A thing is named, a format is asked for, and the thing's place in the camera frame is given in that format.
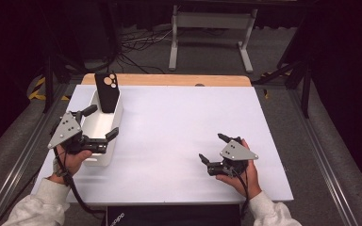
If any white metal stand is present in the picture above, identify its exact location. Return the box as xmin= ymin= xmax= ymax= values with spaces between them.
xmin=168 ymin=4 xmax=258 ymax=73

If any black box with white print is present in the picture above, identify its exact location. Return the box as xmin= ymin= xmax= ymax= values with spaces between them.
xmin=107 ymin=204 xmax=242 ymax=226

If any black tripod stand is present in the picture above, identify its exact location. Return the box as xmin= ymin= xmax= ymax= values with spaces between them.
xmin=252 ymin=17 xmax=316 ymax=120
xmin=41 ymin=18 xmax=88 ymax=115

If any white plastic box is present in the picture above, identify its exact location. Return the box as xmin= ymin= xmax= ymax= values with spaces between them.
xmin=80 ymin=89 xmax=123 ymax=168

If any person's right hand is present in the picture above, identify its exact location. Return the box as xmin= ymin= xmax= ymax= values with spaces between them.
xmin=216 ymin=139 xmax=262 ymax=200

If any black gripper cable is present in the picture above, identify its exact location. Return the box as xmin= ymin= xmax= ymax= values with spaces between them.
xmin=52 ymin=146 xmax=107 ymax=216
xmin=231 ymin=169 xmax=252 ymax=220

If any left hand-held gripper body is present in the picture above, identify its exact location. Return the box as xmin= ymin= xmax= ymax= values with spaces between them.
xmin=46 ymin=111 xmax=109 ymax=155

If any yellow black hazard tape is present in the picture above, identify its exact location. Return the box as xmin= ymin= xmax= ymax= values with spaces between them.
xmin=27 ymin=75 xmax=71 ymax=102

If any aluminium floor rail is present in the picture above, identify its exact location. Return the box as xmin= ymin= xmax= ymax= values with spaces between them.
xmin=0 ymin=84 xmax=69 ymax=226
xmin=289 ymin=89 xmax=361 ymax=226

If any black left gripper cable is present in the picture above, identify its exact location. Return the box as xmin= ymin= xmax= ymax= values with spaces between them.
xmin=52 ymin=146 xmax=107 ymax=216

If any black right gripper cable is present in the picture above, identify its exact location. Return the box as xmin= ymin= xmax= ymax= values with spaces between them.
xmin=231 ymin=169 xmax=252 ymax=220

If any person's left hand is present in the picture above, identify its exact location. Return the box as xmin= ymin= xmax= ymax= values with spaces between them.
xmin=48 ymin=147 xmax=92 ymax=186

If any tangle of floor cables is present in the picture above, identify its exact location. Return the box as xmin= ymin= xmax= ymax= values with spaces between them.
xmin=118 ymin=27 xmax=174 ymax=75

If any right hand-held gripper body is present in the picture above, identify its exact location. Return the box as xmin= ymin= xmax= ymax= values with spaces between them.
xmin=206 ymin=139 xmax=259 ymax=177

